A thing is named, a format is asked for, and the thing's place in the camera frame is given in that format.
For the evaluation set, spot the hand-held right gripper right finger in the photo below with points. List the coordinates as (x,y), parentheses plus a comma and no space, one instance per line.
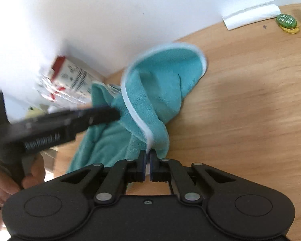
(152,167)

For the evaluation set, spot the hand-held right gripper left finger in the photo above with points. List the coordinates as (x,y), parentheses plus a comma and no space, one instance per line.
(142,167)

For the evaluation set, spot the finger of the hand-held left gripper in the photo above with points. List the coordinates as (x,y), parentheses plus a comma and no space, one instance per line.
(100,115)

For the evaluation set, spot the teal towel with white trim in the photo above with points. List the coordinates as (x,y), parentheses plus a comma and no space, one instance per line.
(155,85)

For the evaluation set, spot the person's left hand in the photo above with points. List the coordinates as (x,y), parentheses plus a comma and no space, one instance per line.
(36,173)

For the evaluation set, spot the clear plastic bottle red label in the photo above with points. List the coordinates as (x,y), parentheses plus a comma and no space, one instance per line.
(52,93)

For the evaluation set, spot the cream labelled drink cup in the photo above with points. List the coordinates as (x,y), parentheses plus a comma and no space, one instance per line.
(74,79)

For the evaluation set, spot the folded white paper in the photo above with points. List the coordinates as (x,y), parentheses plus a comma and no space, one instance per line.
(250,13)

